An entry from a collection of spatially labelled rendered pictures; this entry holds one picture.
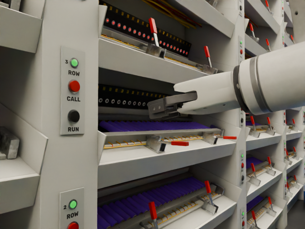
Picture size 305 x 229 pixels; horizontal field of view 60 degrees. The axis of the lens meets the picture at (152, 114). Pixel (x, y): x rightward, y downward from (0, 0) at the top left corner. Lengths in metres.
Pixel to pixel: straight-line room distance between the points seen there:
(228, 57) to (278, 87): 0.61
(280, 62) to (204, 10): 0.46
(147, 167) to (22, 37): 0.32
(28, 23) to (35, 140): 0.15
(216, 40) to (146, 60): 0.51
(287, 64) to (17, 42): 0.34
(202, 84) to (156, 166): 0.23
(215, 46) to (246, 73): 0.62
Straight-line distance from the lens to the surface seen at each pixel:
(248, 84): 0.38
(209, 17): 0.84
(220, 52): 0.99
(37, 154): 0.37
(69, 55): 0.40
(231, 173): 0.96
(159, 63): 0.57
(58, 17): 0.41
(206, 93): 0.40
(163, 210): 0.70
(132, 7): 0.85
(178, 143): 0.53
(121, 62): 0.49
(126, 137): 0.54
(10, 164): 0.39
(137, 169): 0.51
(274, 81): 0.37
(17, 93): 0.43
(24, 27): 0.38
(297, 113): 2.31
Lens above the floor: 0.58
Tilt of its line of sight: 2 degrees up
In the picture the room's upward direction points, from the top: straight up
